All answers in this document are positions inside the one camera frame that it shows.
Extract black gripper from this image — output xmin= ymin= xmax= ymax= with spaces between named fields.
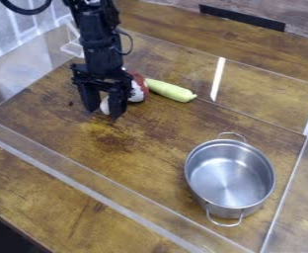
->
xmin=69 ymin=63 xmax=133 ymax=120

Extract white red plush mushroom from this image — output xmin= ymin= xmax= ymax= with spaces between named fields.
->
xmin=100 ymin=71 xmax=149 ymax=115

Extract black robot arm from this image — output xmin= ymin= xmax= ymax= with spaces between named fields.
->
xmin=62 ymin=0 xmax=133 ymax=120

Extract clear acrylic triangular stand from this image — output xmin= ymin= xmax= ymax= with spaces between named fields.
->
xmin=59 ymin=23 xmax=84 ymax=58

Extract clear acrylic barrier panel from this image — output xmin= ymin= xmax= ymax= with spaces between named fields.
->
xmin=0 ymin=125 xmax=253 ymax=253

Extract black strip on table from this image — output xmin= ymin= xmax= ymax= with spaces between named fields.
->
xmin=198 ymin=4 xmax=285 ymax=32

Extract spoon with yellow-green handle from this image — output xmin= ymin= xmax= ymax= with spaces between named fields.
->
xmin=145 ymin=78 xmax=197 ymax=103

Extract black cable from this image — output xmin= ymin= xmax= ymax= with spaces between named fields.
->
xmin=0 ymin=0 xmax=134 ymax=56

